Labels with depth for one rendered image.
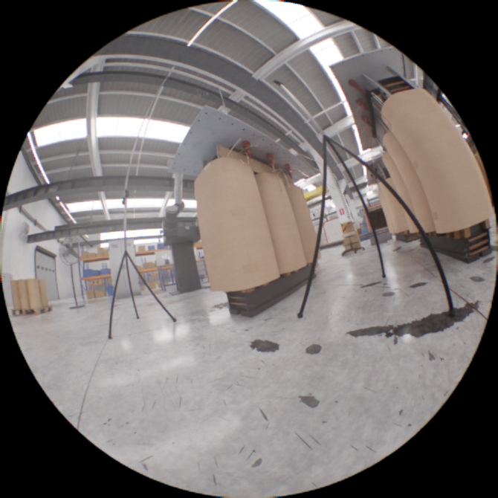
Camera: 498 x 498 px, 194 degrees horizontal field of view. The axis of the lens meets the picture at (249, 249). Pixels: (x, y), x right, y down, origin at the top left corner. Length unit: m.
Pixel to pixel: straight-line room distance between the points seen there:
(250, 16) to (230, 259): 10.33
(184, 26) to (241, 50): 3.25
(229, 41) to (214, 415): 10.18
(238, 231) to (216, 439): 0.86
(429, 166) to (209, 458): 1.43
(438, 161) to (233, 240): 1.38
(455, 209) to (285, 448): 1.20
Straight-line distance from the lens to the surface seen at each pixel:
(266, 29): 10.37
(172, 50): 4.46
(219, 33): 9.79
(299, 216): 1.57
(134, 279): 5.47
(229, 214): 0.86
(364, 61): 1.66
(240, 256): 0.81
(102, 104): 11.82
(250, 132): 1.34
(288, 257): 1.14
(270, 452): 0.36
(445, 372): 0.49
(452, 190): 1.16
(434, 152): 1.20
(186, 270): 3.31
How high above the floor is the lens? 0.34
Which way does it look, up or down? 5 degrees up
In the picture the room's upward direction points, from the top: 13 degrees counter-clockwise
